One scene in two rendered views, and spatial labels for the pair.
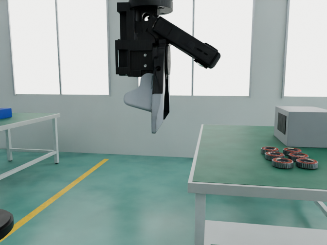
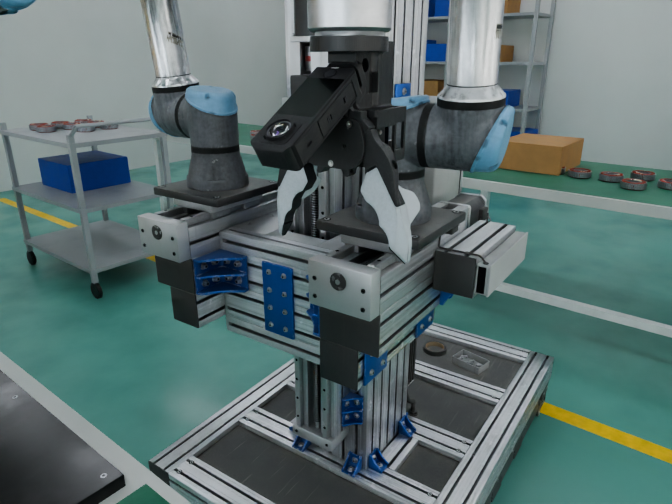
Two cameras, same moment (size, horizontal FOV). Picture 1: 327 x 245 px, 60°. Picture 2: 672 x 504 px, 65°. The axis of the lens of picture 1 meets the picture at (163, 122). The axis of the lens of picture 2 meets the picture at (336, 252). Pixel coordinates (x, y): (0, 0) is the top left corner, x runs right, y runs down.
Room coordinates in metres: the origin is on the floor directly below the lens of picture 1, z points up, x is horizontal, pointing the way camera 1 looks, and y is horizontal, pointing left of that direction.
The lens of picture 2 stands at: (0.71, -0.43, 1.34)
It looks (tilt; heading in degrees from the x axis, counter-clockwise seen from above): 20 degrees down; 119
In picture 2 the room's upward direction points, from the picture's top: straight up
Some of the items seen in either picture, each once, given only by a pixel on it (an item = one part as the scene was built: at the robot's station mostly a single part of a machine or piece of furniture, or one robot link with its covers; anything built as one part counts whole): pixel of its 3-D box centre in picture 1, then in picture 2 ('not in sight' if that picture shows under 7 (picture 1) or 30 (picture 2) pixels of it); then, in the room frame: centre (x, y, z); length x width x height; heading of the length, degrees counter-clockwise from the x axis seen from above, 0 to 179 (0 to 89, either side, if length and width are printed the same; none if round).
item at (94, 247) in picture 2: not in sight; (94, 194); (-2.23, 1.70, 0.51); 1.01 x 0.60 x 1.01; 170
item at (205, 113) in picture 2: not in sight; (211, 115); (-0.18, 0.56, 1.20); 0.13 x 0.12 x 0.14; 167
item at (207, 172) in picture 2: not in sight; (216, 164); (-0.17, 0.56, 1.09); 0.15 x 0.15 x 0.10
